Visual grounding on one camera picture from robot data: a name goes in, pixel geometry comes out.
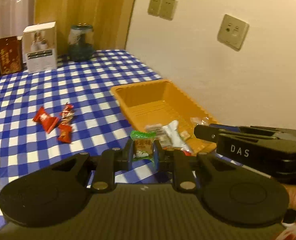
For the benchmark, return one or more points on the orange plastic tray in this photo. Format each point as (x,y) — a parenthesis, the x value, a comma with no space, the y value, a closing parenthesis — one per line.
(161,102)

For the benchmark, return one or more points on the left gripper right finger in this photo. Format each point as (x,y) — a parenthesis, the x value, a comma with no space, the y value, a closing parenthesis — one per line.
(177,163)

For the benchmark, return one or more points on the white product box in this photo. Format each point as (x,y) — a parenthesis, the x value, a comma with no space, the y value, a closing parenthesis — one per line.
(40,47)

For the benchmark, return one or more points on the red chinese gift box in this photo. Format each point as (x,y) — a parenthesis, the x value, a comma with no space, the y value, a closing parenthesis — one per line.
(10,55)

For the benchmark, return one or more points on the red patterned candy small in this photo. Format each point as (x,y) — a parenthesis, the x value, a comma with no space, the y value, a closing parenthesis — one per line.
(67,114)

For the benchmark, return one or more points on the green glass jar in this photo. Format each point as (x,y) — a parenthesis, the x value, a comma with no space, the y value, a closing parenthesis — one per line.
(80,42)

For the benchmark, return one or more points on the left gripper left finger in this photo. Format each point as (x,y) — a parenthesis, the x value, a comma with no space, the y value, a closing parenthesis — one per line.
(111,161)

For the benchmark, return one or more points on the wooden door panel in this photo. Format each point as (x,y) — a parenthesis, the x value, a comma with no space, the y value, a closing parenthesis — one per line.
(110,20)

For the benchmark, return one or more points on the wall socket plate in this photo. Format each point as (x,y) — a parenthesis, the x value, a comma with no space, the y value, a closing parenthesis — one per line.
(232,32)

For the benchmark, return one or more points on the red candy wrapper large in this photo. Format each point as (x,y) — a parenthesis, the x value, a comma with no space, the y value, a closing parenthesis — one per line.
(48,122)

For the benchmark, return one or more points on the white snack wrapper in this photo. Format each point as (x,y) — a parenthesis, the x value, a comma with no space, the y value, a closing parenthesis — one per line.
(177,141)

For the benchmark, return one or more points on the grey printed snack packet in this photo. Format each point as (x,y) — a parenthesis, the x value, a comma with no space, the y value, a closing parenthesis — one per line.
(161,135)

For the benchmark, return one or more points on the red snack packet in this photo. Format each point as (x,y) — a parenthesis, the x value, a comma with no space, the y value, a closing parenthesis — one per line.
(65,133)

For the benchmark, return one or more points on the yellow green snack packet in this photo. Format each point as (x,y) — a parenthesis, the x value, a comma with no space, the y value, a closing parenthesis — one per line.
(143,145)

